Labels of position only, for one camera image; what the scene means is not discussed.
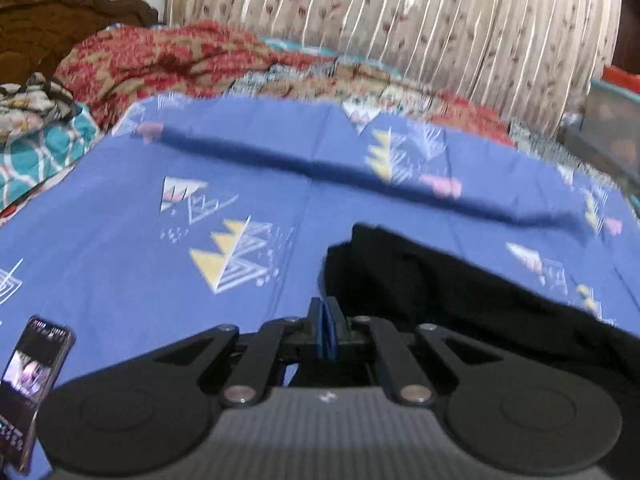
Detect beige floral curtain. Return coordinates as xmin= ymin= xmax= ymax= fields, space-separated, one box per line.
xmin=165 ymin=0 xmax=626 ymax=133

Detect blue printed bedsheet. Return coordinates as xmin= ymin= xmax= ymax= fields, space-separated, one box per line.
xmin=0 ymin=92 xmax=640 ymax=476

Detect red floral blanket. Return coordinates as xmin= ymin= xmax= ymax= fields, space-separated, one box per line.
xmin=54 ymin=20 xmax=518 ymax=148

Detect black pants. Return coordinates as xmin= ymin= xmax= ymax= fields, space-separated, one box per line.
xmin=319 ymin=222 xmax=640 ymax=413

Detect carved wooden headboard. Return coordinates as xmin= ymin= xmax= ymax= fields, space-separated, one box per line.
xmin=0 ymin=0 xmax=161 ymax=86

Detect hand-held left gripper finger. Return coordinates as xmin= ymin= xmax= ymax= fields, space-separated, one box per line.
xmin=325 ymin=297 xmax=506 ymax=408
xmin=150 ymin=297 xmax=327 ymax=408

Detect red item on storage box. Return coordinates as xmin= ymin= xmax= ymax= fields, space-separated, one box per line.
xmin=602 ymin=66 xmax=640 ymax=93

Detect teal patterned cloth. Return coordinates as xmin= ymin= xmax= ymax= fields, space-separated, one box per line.
xmin=0 ymin=102 xmax=101 ymax=208

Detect smartphone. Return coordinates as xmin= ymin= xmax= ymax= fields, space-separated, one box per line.
xmin=0 ymin=315 xmax=77 ymax=475

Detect black and white patterned cloth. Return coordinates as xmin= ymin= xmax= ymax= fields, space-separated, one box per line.
xmin=0 ymin=72 xmax=83 ymax=143

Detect clear storage box teal lid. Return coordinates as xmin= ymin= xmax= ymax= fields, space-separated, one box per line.
xmin=557 ymin=76 xmax=640 ymax=178

